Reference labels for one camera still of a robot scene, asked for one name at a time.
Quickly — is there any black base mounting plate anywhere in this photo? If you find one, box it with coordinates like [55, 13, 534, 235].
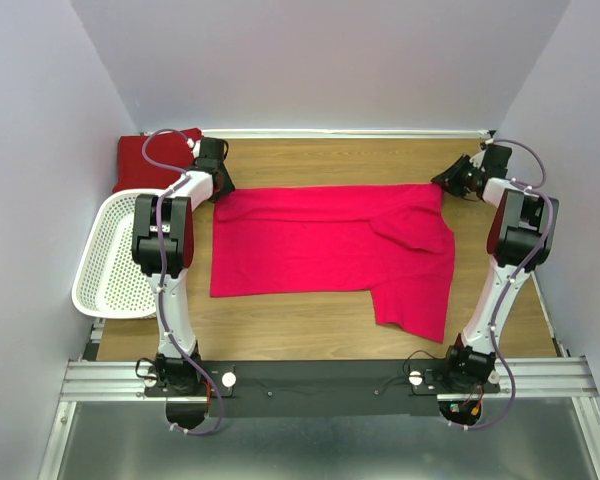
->
[145, 357, 500, 428]

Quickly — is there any white plastic laundry basket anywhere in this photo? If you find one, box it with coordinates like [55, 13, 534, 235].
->
[71, 189, 157, 319]

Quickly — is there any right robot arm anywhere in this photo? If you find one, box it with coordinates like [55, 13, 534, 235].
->
[431, 139, 559, 392]

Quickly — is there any pink red t shirt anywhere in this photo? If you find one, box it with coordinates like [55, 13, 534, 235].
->
[210, 184, 455, 342]

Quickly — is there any folded dark red shirt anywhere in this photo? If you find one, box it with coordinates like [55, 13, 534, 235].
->
[112, 128, 203, 193]

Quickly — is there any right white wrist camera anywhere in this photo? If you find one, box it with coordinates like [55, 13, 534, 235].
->
[470, 139, 493, 169]

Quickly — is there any aluminium frame rail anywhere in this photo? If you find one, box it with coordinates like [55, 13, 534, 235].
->
[34, 355, 600, 480]

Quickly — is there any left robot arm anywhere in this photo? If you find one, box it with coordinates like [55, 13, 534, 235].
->
[131, 137, 235, 397]

